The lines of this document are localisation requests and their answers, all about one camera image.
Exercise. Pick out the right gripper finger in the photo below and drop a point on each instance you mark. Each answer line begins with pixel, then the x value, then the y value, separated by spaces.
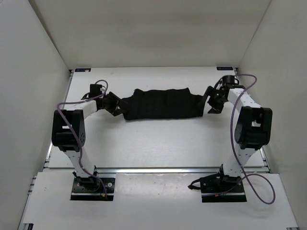
pixel 215 111
pixel 207 94

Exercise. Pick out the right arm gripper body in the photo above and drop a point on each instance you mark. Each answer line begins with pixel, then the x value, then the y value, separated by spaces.
pixel 216 99

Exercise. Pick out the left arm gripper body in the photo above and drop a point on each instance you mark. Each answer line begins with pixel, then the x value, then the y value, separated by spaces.
pixel 111 102

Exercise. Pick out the black skirt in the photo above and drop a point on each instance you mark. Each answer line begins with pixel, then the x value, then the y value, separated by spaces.
pixel 162 104

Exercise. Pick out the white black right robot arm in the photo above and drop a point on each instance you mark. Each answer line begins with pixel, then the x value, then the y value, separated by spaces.
pixel 250 128

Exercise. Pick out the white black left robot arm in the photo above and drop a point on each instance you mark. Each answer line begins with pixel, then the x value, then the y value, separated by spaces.
pixel 68 132

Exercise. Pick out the right corner label sticker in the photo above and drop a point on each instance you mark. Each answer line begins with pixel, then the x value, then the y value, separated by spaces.
pixel 224 68

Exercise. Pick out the corner label sticker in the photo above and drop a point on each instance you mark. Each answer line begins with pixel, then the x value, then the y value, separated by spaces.
pixel 82 70
pixel 224 68

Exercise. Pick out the left corner label sticker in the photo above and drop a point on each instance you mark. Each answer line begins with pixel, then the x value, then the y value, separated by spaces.
pixel 82 70

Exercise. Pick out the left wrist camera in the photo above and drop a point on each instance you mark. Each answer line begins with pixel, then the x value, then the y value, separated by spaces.
pixel 95 90

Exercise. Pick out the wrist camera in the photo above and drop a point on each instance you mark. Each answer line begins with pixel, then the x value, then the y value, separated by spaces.
pixel 229 80
pixel 95 90

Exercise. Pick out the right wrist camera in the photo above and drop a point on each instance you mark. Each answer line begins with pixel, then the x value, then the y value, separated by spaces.
pixel 229 80

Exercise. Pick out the aluminium table frame rail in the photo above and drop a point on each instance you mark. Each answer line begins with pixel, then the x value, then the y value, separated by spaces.
pixel 264 169

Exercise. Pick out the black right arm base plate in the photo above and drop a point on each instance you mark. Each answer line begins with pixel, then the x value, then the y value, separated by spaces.
pixel 216 189

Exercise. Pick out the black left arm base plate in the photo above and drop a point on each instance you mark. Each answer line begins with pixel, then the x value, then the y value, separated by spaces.
pixel 91 190

